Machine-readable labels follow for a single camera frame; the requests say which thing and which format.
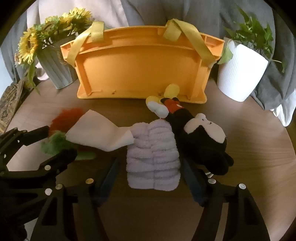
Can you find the white sheer curtain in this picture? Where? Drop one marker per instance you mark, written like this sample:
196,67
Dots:
285,114

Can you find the black mouse plush toy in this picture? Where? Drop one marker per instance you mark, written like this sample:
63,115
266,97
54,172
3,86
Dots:
201,143

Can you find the white cloth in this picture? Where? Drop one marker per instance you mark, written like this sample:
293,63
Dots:
97,132

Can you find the grey ribbed vase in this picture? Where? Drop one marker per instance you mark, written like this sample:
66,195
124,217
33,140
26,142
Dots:
57,67

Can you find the lavender fluffy towel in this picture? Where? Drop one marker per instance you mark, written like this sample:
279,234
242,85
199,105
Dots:
153,157

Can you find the white ribbed plant pot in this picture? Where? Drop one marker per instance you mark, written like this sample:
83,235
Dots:
240,71

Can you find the sunflower bouquet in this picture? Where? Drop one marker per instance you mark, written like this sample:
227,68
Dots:
30,46

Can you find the green leafy plant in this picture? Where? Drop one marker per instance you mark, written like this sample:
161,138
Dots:
252,32

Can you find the red fuzzy plush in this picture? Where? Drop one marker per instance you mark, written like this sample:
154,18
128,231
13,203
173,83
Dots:
67,118

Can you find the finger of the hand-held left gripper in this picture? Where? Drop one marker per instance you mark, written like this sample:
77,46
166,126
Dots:
25,136
62,160

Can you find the green fuzzy plush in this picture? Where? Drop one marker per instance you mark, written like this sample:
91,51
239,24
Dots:
55,143

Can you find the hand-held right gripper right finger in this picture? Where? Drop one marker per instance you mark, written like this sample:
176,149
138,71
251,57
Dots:
192,183

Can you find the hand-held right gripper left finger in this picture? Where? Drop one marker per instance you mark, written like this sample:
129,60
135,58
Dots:
108,183

